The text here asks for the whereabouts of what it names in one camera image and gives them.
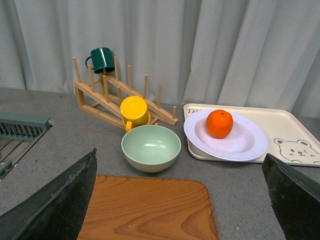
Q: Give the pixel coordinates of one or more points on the yellow mug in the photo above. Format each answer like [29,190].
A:
[135,113]

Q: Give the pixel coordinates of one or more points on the green ceramic bowl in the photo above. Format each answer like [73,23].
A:
[151,148]

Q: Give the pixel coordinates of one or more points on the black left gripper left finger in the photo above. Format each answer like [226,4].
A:
[57,210]

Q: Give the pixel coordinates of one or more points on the beige bear serving tray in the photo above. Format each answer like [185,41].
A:
[288,139]

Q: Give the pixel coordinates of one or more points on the dark green mug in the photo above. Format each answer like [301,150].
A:
[102,59]

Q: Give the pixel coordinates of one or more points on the wooden cutting board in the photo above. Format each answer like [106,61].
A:
[138,208]

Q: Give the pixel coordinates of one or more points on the orange mandarin fruit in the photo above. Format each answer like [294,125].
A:
[219,123]

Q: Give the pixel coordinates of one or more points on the grey green drying rack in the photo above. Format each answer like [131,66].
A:
[18,133]

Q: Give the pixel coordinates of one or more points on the grey curtain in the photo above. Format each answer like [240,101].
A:
[248,53]

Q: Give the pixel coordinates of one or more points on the wooden dish rack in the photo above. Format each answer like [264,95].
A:
[102,97]

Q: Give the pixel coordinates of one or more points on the white round plate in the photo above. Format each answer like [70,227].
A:
[246,141]

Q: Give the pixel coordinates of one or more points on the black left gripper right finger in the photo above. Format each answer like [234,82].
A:
[295,199]

